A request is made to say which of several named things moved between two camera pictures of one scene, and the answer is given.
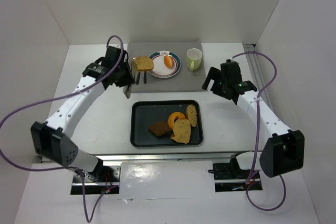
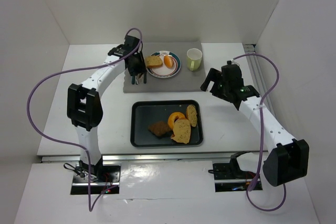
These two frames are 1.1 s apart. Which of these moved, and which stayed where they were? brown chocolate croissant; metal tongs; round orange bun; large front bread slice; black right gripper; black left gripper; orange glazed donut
Moved: black left gripper; metal tongs
Stayed: brown chocolate croissant; black right gripper; orange glazed donut; round orange bun; large front bread slice
